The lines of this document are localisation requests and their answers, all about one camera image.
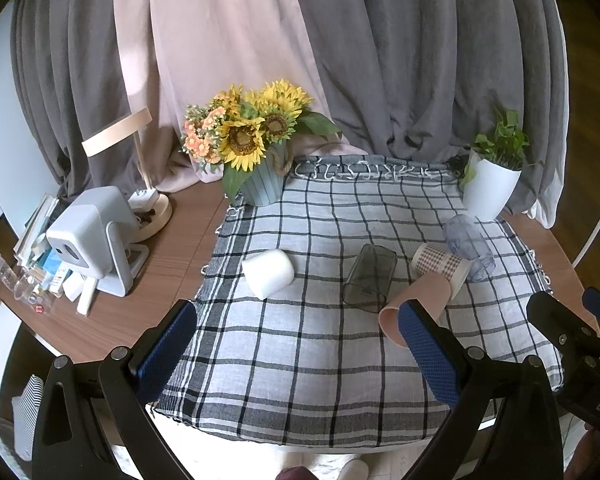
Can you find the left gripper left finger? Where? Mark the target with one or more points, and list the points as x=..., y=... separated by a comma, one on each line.
x=69, y=441

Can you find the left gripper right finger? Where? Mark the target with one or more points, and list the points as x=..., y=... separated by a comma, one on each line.
x=525, y=439

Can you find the dark transparent cup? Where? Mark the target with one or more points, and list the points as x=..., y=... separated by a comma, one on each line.
x=368, y=284

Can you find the clear bluish plastic cup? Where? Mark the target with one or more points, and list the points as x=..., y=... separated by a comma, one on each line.
x=464, y=240

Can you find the brown checkered paper cup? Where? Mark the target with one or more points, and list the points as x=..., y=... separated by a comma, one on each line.
x=427, y=259

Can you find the white cup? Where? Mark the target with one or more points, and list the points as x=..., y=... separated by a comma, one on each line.
x=268, y=273

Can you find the white floor lamp pole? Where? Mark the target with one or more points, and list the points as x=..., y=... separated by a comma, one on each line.
x=597, y=224

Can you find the clear glass with red print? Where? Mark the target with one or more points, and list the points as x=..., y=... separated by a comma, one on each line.
x=30, y=292

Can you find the green plant in white pot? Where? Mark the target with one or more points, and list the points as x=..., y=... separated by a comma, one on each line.
x=495, y=163

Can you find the books and small items pile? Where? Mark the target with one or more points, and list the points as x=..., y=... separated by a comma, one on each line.
x=35, y=256

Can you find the white projector on stand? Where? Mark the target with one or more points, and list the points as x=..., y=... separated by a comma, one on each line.
x=95, y=235

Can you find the checkered grey white tablecloth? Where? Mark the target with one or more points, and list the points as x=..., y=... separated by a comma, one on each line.
x=287, y=348

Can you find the grey curtain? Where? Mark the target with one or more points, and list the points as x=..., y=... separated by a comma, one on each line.
x=411, y=79

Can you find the sunflower bouquet in blue pot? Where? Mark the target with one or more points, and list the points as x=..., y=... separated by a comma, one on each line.
x=248, y=136

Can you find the pink curtain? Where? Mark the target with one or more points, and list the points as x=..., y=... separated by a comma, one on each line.
x=179, y=52

